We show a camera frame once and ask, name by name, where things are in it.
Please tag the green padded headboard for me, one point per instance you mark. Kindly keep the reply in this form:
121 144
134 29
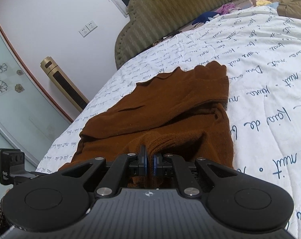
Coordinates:
175 12

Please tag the dark blue garment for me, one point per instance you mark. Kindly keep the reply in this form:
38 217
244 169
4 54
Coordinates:
205 18

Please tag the brown knit sweater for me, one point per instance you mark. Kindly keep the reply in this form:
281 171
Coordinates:
170 119

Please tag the gold tower air conditioner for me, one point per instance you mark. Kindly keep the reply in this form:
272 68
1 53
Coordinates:
65 84

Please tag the white wall socket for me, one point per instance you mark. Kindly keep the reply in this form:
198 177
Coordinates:
91 26
83 31

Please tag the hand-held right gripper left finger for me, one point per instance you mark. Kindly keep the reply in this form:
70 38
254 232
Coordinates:
142 163

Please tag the yellow cloth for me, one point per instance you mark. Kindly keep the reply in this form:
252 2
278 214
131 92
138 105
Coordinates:
263 3

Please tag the purple garment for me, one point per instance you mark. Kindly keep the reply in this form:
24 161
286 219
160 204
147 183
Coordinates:
226 8

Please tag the frosted glass flower-print door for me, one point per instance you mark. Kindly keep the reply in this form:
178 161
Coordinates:
13 99

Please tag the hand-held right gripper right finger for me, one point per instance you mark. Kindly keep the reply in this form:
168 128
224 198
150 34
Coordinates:
156 165

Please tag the white script-printed blanket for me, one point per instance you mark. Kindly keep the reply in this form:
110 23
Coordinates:
262 84

